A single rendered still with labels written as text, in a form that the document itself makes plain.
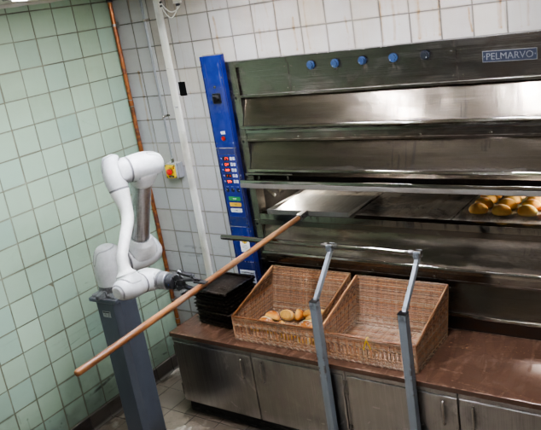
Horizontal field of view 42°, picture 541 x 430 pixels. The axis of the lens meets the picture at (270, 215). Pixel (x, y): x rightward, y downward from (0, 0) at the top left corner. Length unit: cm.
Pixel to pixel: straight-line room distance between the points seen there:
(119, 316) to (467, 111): 211
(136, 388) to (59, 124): 160
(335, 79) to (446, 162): 73
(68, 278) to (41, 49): 136
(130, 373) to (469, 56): 246
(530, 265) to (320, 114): 133
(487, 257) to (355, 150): 88
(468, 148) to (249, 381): 179
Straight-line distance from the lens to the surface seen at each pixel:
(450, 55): 349
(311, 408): 395
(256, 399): 417
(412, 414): 355
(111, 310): 395
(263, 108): 405
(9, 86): 416
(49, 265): 432
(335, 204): 420
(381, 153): 373
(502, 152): 350
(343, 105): 377
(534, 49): 337
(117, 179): 352
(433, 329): 365
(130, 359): 407
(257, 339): 400
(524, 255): 364
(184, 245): 478
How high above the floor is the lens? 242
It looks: 17 degrees down
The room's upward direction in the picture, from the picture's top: 9 degrees counter-clockwise
